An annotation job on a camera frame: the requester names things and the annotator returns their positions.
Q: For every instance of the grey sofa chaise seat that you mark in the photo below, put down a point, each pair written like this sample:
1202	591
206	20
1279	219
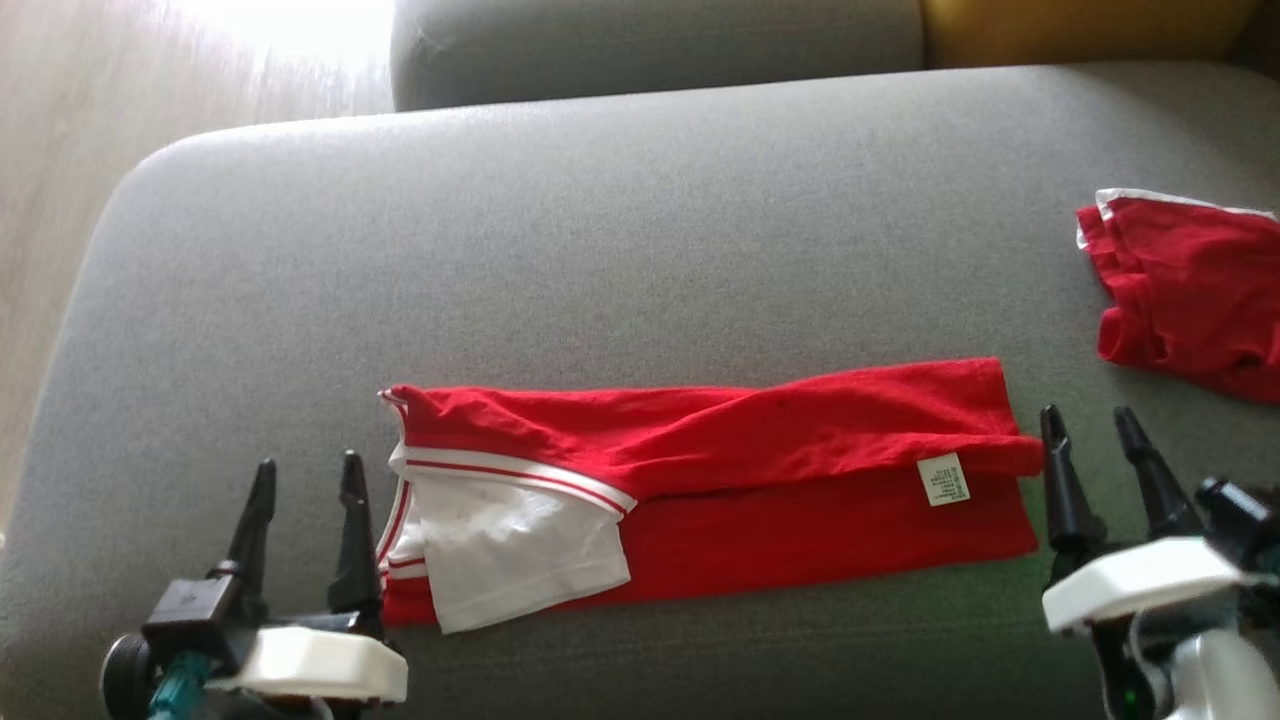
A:
600	250

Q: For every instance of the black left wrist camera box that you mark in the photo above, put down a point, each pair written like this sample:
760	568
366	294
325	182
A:
195	615

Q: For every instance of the red folded garment white trim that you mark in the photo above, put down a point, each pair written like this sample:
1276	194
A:
1200	290

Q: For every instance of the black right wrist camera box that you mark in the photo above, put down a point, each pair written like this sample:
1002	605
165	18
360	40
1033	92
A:
1240	520

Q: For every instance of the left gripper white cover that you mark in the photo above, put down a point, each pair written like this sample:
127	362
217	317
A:
320	665

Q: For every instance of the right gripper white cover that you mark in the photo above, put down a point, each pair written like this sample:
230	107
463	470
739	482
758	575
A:
1140	585

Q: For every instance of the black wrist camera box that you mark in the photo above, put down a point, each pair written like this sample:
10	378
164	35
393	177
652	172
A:
1240	520
195	615

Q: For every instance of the large yellow sofa backrest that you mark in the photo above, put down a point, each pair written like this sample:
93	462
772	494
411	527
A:
1080	30

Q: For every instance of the red basketball jersey number 23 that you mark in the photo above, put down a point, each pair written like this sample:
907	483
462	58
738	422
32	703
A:
800	520

